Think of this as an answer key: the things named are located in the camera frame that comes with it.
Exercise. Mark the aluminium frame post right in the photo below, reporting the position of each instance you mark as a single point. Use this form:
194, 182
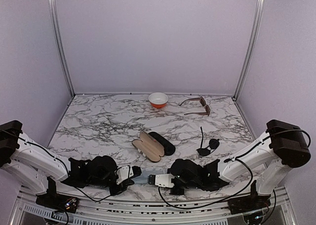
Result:
251, 44

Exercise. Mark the brown striped glasses case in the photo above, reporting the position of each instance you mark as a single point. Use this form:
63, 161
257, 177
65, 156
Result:
149, 147

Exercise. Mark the aluminium frame post left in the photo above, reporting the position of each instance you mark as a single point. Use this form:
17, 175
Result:
60, 48

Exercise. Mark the black aviator sunglasses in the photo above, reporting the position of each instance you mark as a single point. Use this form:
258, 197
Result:
212, 146

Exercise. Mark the black woven glasses case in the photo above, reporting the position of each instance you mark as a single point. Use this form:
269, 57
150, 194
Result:
169, 148

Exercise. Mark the brown translucent sunglasses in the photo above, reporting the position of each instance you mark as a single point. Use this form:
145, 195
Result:
202, 103

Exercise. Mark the aluminium frame post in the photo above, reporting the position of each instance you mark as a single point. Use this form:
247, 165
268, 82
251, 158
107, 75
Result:
60, 48
251, 44

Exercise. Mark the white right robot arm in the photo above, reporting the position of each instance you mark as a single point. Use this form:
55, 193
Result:
283, 146

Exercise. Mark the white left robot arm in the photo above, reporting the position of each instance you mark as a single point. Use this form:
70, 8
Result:
38, 168

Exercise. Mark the white bowl orange outside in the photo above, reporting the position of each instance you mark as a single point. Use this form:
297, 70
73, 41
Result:
158, 100

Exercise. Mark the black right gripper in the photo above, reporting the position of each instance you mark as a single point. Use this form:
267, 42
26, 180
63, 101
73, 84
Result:
177, 192

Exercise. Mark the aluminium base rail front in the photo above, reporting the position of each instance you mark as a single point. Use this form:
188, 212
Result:
120, 212

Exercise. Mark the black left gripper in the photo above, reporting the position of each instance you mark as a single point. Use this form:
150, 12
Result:
122, 188

